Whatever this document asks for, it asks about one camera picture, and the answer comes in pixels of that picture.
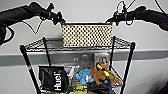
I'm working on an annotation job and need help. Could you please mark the blue plush toy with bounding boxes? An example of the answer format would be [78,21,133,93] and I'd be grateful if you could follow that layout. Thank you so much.
[75,68,95,86]

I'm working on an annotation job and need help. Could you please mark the pale basket with dark spots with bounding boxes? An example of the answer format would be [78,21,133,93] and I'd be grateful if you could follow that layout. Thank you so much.
[61,22,114,49]

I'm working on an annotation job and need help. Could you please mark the long grey wall band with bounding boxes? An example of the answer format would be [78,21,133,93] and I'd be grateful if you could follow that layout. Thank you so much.
[0,49,168,67]

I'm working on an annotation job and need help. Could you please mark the yellow plush toy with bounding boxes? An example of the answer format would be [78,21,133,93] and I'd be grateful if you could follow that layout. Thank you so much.
[74,83,89,94]

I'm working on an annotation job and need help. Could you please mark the black wire shelf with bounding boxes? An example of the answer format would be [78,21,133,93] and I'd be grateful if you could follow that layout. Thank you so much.
[19,34,136,94]

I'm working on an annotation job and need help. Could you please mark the white box with picture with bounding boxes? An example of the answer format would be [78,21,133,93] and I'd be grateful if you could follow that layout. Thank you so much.
[94,52,111,72]

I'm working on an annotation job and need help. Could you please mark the black Huel bag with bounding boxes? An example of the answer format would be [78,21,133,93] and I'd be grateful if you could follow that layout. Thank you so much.
[38,65,71,93]

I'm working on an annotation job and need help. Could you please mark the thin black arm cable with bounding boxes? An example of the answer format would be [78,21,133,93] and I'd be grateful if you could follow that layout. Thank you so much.
[20,17,45,35]
[116,0,138,14]

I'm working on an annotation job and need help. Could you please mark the grey box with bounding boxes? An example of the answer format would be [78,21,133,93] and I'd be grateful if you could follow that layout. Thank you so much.
[63,53,95,75]

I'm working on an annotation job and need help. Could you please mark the orange brown plush toy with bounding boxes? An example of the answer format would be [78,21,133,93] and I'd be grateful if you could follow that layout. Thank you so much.
[89,64,124,87]

